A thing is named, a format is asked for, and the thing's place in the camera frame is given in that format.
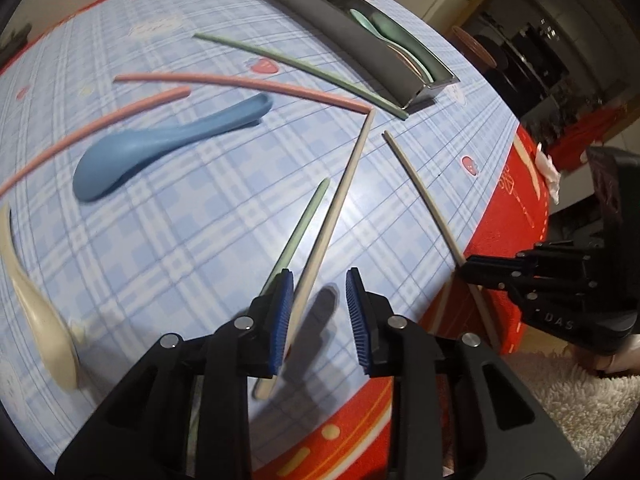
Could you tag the blue spoon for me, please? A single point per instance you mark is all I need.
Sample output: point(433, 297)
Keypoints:
point(130, 155)

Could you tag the green spoon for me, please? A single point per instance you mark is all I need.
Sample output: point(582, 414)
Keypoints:
point(387, 30)

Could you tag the white crumpled tissue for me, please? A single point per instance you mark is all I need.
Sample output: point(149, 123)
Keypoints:
point(550, 175)

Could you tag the beige chopstick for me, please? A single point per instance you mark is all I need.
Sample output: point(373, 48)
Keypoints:
point(425, 195)
point(340, 190)

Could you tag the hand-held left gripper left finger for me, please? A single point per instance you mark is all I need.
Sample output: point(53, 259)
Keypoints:
point(281, 320)

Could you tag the pink chopstick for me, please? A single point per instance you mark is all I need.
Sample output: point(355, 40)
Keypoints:
point(100, 127)
point(240, 81)

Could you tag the white shaggy rug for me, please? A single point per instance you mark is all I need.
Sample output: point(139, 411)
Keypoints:
point(575, 410)

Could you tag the red cloth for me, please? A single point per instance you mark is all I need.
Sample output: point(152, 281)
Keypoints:
point(585, 135)

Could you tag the green chopstick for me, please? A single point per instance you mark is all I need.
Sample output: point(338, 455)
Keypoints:
point(300, 232)
point(300, 62)

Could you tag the blue plaid tablecloth red border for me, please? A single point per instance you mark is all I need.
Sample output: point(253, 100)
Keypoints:
point(175, 240)

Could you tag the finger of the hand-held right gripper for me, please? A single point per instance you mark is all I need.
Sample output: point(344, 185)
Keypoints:
point(530, 284)
point(550, 254)

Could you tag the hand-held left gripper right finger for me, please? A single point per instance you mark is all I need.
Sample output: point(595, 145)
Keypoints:
point(357, 325)

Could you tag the cream spoon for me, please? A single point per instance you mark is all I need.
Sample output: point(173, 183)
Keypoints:
point(42, 330)

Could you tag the brown plastic bin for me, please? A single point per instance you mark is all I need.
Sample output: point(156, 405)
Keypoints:
point(472, 45)

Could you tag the metal utensil tray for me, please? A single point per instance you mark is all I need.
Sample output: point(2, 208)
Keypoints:
point(320, 16)

